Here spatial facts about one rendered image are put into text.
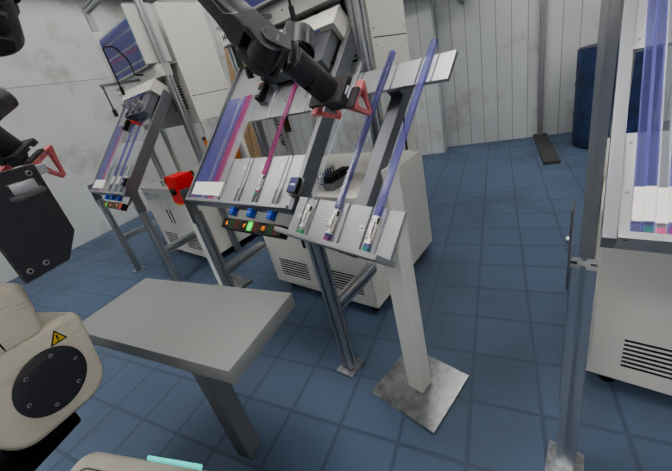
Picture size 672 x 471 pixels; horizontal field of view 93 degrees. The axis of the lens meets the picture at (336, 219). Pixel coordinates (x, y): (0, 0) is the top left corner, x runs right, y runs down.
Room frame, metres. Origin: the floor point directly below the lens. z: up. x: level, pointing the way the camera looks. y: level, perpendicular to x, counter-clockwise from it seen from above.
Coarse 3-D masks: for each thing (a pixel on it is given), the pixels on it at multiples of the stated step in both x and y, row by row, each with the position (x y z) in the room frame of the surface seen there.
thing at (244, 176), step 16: (240, 160) 1.33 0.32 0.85; (256, 160) 1.25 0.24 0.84; (272, 160) 1.18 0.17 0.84; (288, 160) 1.12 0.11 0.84; (240, 176) 1.26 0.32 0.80; (256, 176) 1.19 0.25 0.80; (272, 176) 1.13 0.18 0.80; (288, 176) 1.07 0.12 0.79; (224, 192) 1.27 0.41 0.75; (240, 192) 1.19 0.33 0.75; (272, 192) 1.08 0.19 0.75
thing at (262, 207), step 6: (186, 198) 1.40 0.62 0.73; (192, 198) 1.36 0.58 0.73; (198, 198) 1.33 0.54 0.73; (204, 198) 1.30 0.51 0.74; (198, 204) 1.42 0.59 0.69; (204, 204) 1.37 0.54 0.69; (210, 204) 1.32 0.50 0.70; (216, 204) 1.27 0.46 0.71; (222, 204) 1.23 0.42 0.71; (228, 204) 1.19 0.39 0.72; (234, 204) 1.16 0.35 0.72; (240, 204) 1.12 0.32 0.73; (246, 204) 1.09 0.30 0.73; (252, 204) 1.07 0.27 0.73; (258, 204) 1.05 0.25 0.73; (264, 204) 1.03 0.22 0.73; (270, 204) 1.01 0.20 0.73; (276, 204) 0.99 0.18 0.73; (282, 204) 0.97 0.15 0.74; (258, 210) 1.12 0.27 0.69; (264, 210) 1.09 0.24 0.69; (282, 210) 1.00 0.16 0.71; (288, 210) 0.97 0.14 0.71
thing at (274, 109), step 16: (240, 80) 1.74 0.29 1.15; (256, 80) 1.62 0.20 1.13; (288, 80) 1.43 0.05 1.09; (240, 96) 1.64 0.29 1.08; (272, 96) 1.45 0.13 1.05; (288, 96) 1.36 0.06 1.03; (304, 96) 1.29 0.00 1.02; (256, 112) 1.46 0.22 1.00; (272, 112) 1.37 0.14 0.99; (288, 112) 1.29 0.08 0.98; (304, 112) 1.24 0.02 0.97
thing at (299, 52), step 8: (296, 40) 0.71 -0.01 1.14; (296, 48) 0.70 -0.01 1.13; (304, 48) 0.72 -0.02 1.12; (288, 56) 0.69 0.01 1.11; (296, 56) 0.68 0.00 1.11; (304, 56) 0.68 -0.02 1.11; (288, 64) 0.68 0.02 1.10; (296, 64) 0.67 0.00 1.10; (304, 64) 0.68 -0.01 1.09; (312, 64) 0.69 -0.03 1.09; (288, 72) 0.68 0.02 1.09; (296, 72) 0.68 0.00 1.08; (304, 72) 0.68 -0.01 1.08; (312, 72) 0.69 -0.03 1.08; (296, 80) 0.69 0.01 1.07; (304, 80) 0.69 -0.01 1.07; (312, 80) 0.69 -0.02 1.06
